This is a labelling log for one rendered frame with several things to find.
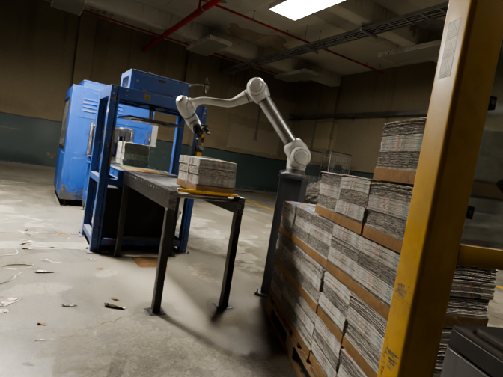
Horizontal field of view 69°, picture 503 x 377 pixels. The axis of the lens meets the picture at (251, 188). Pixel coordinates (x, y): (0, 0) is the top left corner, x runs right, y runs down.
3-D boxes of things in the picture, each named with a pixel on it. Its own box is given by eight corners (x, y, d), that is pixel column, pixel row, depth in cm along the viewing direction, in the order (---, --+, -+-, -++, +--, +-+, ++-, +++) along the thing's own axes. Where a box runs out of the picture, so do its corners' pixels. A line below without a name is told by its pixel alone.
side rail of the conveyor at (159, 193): (175, 209, 233) (178, 191, 232) (167, 209, 230) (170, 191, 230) (127, 182, 347) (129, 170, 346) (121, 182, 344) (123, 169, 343)
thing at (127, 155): (147, 167, 428) (150, 145, 426) (121, 164, 412) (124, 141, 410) (139, 164, 460) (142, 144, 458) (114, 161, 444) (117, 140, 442)
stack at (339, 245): (314, 316, 275) (333, 206, 269) (406, 432, 160) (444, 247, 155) (264, 311, 267) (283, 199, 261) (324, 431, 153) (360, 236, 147)
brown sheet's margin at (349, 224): (403, 231, 183) (405, 222, 183) (442, 245, 155) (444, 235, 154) (332, 221, 176) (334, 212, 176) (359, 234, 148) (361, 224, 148)
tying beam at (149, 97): (206, 116, 379) (207, 106, 378) (111, 95, 329) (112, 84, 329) (183, 117, 436) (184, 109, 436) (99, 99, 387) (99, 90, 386)
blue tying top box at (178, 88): (188, 103, 379) (191, 84, 377) (129, 89, 347) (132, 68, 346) (174, 105, 417) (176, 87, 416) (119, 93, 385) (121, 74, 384)
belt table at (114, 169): (183, 186, 376) (184, 176, 375) (117, 179, 341) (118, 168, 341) (162, 178, 435) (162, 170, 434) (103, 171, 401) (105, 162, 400)
